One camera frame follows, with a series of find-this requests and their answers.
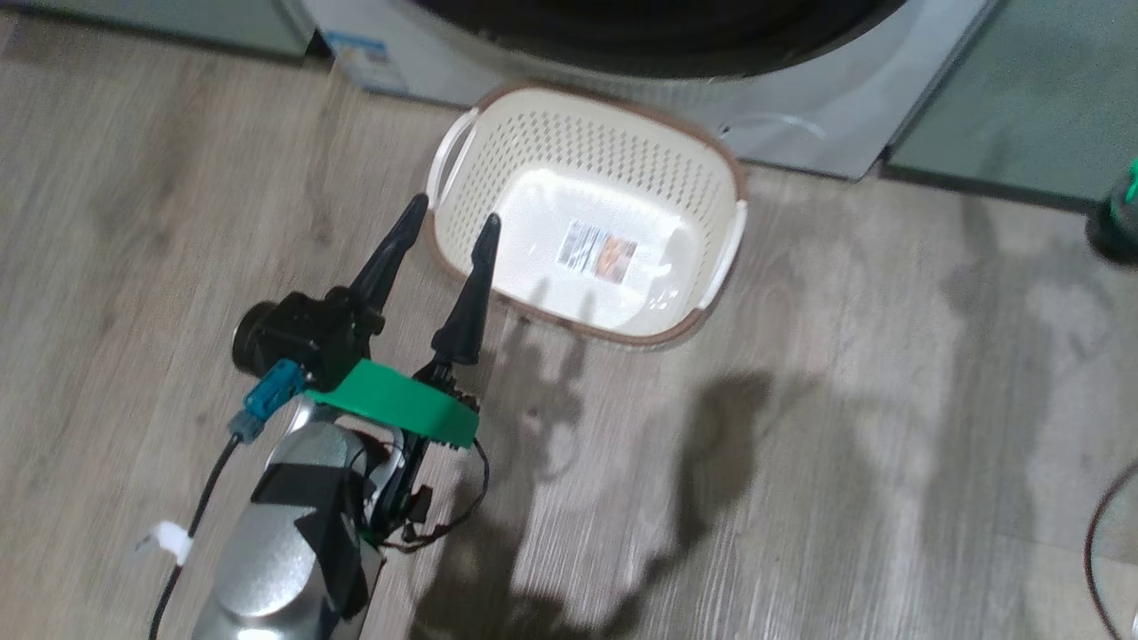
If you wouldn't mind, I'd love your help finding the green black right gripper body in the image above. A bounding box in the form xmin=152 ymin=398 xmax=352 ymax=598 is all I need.
xmin=1085 ymin=157 xmax=1138 ymax=268

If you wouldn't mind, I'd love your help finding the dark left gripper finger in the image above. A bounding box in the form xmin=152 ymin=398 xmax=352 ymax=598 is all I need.
xmin=349 ymin=194 xmax=430 ymax=336
xmin=432 ymin=212 xmax=502 ymax=368

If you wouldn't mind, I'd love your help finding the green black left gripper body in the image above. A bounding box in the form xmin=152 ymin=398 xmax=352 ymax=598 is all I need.
xmin=276 ymin=286 xmax=482 ymax=539

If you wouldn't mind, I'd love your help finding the black glass washing machine door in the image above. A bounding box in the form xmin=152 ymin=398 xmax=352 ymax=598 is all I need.
xmin=416 ymin=0 xmax=910 ymax=81

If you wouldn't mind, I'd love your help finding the printed basket label sticker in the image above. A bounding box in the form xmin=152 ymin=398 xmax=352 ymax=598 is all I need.
xmin=555 ymin=220 xmax=640 ymax=284

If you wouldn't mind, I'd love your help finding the cream perforated laundry basket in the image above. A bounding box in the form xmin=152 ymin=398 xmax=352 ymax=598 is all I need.
xmin=424 ymin=82 xmax=750 ymax=350

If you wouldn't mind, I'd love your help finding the white washing machine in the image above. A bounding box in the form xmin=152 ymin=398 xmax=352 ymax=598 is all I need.
xmin=298 ymin=0 xmax=1002 ymax=181

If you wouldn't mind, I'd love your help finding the green cabinet right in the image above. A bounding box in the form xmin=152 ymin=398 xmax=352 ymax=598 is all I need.
xmin=884 ymin=0 xmax=1138 ymax=216

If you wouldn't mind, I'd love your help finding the green cabinet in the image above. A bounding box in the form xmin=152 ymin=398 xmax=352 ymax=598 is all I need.
xmin=884 ymin=0 xmax=1138 ymax=216
xmin=0 ymin=0 xmax=317 ymax=62

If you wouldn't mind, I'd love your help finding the blue energy label sticker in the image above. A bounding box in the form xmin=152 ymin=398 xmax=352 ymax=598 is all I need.
xmin=324 ymin=30 xmax=411 ymax=95

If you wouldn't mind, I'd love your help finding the green cabinet left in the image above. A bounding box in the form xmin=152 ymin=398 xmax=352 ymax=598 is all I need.
xmin=0 ymin=0 xmax=317 ymax=62

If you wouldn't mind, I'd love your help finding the round filter cover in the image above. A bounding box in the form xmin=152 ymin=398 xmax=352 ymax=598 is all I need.
xmin=718 ymin=112 xmax=829 ymax=145

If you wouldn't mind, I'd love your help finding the black cable with blue connector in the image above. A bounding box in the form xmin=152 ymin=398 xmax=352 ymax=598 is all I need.
xmin=147 ymin=359 xmax=309 ymax=640

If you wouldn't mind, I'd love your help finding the thin black red wire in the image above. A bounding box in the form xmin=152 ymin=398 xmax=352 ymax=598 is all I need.
xmin=378 ymin=434 xmax=491 ymax=554

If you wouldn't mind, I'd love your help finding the thin black looped cable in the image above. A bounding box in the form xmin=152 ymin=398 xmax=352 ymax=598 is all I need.
xmin=1082 ymin=462 xmax=1138 ymax=640

